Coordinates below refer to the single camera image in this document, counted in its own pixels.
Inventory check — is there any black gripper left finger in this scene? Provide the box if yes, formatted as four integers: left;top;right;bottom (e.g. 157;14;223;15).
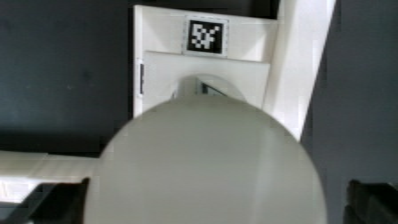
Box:
0;178;91;224

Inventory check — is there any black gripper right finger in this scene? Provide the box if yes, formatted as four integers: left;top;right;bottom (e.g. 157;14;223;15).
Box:
344;180;398;224

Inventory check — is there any white lamp bulb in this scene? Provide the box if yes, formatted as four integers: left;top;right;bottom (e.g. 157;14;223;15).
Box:
82;73;329;224

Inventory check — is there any white lamp base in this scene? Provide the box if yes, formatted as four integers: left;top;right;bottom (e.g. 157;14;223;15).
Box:
134;5;278;113

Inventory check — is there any white U-shaped border frame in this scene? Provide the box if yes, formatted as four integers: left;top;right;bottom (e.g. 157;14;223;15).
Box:
0;0;338;204

